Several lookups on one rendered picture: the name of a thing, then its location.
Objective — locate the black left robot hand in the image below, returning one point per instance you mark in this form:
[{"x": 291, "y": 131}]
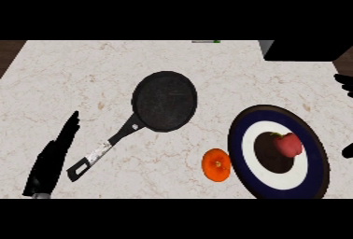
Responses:
[{"x": 46, "y": 165}]

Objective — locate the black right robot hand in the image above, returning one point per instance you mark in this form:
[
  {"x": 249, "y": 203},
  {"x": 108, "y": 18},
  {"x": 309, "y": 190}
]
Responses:
[{"x": 346, "y": 84}]

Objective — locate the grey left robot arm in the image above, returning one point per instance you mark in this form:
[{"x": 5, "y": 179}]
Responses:
[{"x": 42, "y": 196}]

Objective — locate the red bell pepper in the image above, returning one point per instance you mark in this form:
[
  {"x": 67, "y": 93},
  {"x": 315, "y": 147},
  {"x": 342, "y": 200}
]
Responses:
[{"x": 288, "y": 145}]

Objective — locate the black frying pan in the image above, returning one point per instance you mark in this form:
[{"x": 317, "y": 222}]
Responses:
[{"x": 164, "y": 101}]

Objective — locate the blue and white plate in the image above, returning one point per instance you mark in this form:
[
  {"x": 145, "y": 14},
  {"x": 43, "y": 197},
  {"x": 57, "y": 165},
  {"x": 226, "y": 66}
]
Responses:
[{"x": 278, "y": 180}]

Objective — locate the black box appliance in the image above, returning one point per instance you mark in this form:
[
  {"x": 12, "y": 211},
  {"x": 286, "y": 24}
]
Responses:
[{"x": 300, "y": 49}]

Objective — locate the grey and green object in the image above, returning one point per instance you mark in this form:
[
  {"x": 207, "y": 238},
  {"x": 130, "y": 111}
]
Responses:
[{"x": 206, "y": 41}]

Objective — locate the orange round fruit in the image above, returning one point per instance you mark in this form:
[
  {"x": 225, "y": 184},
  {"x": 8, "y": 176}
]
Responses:
[{"x": 216, "y": 165}]

